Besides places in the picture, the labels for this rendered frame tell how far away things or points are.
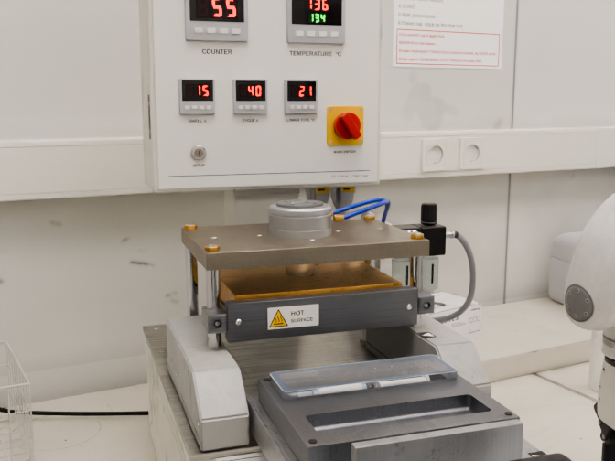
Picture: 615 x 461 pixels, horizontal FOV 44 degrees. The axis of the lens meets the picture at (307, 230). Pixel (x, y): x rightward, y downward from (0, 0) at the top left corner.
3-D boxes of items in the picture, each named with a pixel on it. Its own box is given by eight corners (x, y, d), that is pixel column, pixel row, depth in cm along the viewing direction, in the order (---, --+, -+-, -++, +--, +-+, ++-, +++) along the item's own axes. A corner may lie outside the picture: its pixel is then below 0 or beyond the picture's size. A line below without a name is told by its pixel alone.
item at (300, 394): (284, 414, 72) (284, 392, 71) (268, 393, 77) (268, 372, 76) (458, 391, 77) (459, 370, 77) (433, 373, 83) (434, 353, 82)
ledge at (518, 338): (307, 355, 159) (307, 334, 158) (595, 305, 197) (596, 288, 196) (386, 405, 133) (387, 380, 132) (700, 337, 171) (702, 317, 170)
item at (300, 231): (176, 284, 107) (173, 192, 105) (379, 269, 116) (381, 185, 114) (208, 333, 84) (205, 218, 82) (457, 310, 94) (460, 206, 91)
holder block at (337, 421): (258, 401, 78) (258, 377, 78) (434, 380, 84) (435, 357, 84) (307, 476, 62) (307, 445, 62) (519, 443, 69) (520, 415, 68)
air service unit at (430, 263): (362, 299, 117) (364, 204, 114) (447, 292, 121) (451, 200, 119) (376, 308, 112) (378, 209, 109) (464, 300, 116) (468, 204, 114)
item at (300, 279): (208, 294, 102) (206, 223, 100) (361, 282, 108) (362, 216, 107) (235, 330, 86) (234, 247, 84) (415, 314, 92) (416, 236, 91)
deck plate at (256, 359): (142, 330, 118) (142, 325, 118) (351, 312, 128) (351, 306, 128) (190, 463, 75) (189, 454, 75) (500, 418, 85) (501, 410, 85)
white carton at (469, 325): (358, 343, 152) (359, 307, 151) (439, 323, 166) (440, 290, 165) (400, 359, 143) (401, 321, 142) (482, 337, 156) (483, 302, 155)
